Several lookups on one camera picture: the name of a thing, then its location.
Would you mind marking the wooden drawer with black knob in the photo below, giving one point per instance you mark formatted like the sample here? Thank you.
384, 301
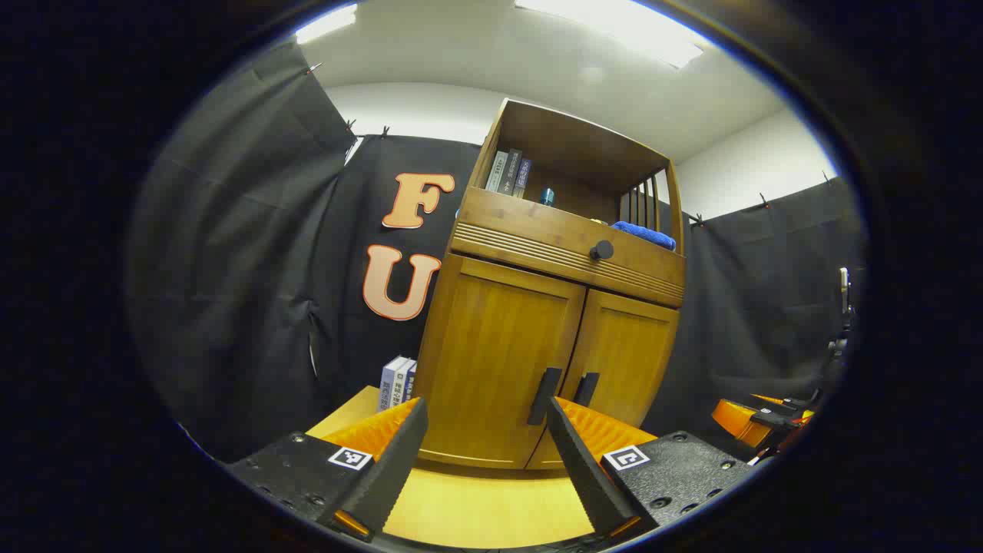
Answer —
537, 230

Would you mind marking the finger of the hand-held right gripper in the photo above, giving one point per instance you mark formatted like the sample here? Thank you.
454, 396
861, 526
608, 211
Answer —
741, 422

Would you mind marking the black backdrop cloth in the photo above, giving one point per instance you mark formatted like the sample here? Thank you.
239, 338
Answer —
246, 269

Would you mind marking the wooden shoe cabinet door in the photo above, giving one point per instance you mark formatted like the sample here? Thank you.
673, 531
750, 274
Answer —
484, 346
626, 346

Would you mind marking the dark grey book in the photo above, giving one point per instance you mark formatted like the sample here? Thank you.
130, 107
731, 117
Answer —
510, 173

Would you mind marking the blue folded towel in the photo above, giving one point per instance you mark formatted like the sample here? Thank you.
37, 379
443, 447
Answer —
645, 234

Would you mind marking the white and blue book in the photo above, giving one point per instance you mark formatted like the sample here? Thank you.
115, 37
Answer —
408, 382
390, 384

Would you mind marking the wooden double-door shoe cabinet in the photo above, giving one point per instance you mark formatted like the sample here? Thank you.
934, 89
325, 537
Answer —
537, 138

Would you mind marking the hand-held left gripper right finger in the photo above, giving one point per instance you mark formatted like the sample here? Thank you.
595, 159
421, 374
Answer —
587, 476

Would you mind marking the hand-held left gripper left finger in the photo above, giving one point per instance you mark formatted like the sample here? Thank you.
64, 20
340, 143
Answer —
388, 468

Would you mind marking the pale grey book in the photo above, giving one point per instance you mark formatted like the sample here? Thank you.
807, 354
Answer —
496, 170

